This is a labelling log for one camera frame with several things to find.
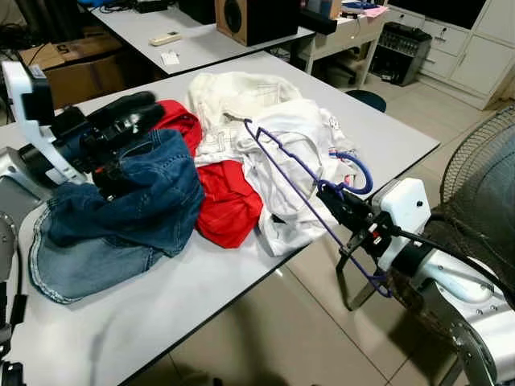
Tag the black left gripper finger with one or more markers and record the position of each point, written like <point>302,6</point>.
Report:
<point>125,106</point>
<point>129,133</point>

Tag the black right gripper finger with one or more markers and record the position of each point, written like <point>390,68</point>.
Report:
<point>344,223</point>
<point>346,205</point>

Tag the purple clothes hanger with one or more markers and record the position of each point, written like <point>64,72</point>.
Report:
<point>371,175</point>

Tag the blue denim jeans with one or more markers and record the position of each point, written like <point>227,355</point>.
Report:
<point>145,201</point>

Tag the white t-shirt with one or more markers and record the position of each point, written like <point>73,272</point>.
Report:
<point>298,129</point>

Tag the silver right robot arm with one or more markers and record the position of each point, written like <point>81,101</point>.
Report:
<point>463,289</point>

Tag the brown cardboard box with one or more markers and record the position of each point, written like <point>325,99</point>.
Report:
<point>80,80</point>

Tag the small white paper card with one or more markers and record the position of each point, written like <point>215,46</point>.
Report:
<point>170,59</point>

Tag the white remote control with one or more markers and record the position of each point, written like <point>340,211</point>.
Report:
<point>165,38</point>

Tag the long white desk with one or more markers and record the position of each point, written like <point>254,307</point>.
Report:
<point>201,52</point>

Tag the small black box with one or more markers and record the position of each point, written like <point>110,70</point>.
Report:
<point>151,6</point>

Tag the white drawer cabinet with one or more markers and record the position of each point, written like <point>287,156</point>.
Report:
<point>475,64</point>

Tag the dark teal round stool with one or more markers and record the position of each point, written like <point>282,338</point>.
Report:
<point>366,98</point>

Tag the cream white jacket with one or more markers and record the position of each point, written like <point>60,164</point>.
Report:
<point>233,92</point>

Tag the red garment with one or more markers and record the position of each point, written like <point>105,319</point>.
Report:
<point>225,201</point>

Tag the wooden loudspeaker box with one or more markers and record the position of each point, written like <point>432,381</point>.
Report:
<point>257,20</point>

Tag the black audio device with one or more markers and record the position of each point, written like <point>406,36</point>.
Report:
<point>398,52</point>

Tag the black television screen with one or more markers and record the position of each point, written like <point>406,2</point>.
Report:
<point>438,10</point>

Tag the small beige desk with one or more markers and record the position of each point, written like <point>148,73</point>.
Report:
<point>354,28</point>

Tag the black soundbar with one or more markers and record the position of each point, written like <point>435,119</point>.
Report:
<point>318,22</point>

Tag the pink cloth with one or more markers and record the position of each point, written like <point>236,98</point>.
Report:
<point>366,11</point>

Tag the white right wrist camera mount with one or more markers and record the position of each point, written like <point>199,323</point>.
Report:
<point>406,209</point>

